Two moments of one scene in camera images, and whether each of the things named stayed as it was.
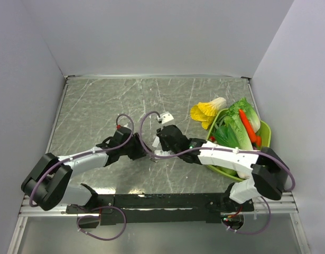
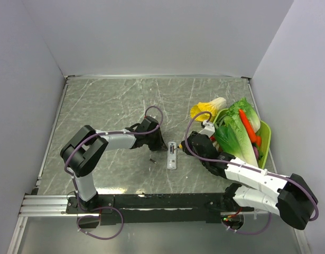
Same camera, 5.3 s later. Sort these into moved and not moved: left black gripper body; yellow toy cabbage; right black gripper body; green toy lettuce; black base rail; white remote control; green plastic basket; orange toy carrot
Moved: left black gripper body; white remote control; right black gripper body
Not moved: orange toy carrot; black base rail; yellow toy cabbage; green toy lettuce; green plastic basket
